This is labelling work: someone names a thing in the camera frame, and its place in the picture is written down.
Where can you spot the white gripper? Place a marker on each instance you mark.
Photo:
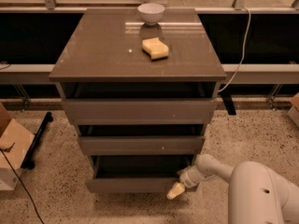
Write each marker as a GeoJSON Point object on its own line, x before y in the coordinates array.
{"type": "Point", "coordinates": [188, 178]}

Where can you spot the grey bottom drawer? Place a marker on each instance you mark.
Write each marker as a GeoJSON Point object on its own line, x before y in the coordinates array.
{"type": "Point", "coordinates": [136, 173]}

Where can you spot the grey drawer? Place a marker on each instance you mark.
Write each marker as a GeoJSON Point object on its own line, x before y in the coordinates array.
{"type": "Point", "coordinates": [156, 145]}
{"type": "Point", "coordinates": [133, 112]}
{"type": "Point", "coordinates": [136, 173]}

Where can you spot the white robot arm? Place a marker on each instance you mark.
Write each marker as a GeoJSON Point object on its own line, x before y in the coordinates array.
{"type": "Point", "coordinates": [256, 193]}

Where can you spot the grey middle drawer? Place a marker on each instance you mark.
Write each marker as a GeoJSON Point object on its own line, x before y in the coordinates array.
{"type": "Point", "coordinates": [156, 145]}

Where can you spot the grey top drawer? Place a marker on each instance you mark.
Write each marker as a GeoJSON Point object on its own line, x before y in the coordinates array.
{"type": "Point", "coordinates": [133, 112]}

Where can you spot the grey drawer cabinet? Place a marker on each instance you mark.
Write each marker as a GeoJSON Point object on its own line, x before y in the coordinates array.
{"type": "Point", "coordinates": [104, 60]}

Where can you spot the black stand leg right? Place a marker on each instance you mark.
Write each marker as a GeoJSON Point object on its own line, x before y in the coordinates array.
{"type": "Point", "coordinates": [228, 103]}

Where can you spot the black stand leg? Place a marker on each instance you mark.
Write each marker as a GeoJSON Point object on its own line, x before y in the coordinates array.
{"type": "Point", "coordinates": [28, 162]}
{"type": "Point", "coordinates": [228, 103]}

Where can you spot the cardboard box right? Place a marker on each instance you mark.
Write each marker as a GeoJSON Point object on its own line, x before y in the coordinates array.
{"type": "Point", "coordinates": [293, 113]}

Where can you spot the cardboard box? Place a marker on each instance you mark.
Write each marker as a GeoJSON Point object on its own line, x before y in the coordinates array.
{"type": "Point", "coordinates": [293, 113]}
{"type": "Point", "coordinates": [15, 141]}

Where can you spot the yellow sponge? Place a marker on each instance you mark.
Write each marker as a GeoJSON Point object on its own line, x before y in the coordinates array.
{"type": "Point", "coordinates": [155, 48]}

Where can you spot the black stand leg left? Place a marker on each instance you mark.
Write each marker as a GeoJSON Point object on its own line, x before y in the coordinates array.
{"type": "Point", "coordinates": [28, 162]}

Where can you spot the cardboard box left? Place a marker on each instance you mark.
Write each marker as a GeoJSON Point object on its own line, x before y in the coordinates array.
{"type": "Point", "coordinates": [15, 141]}

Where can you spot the white ceramic bowl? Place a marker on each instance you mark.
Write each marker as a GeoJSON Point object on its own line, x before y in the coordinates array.
{"type": "Point", "coordinates": [151, 13]}

